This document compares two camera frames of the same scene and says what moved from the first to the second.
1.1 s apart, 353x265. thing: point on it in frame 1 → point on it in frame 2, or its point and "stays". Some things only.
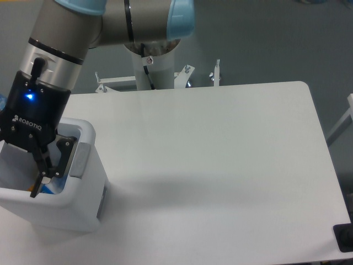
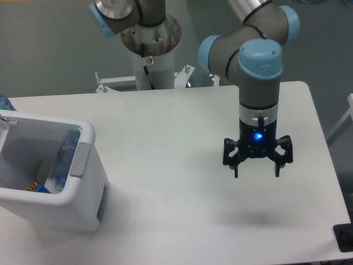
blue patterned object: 3,100 stays
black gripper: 31,116 → 257,142
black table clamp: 343,234 stays
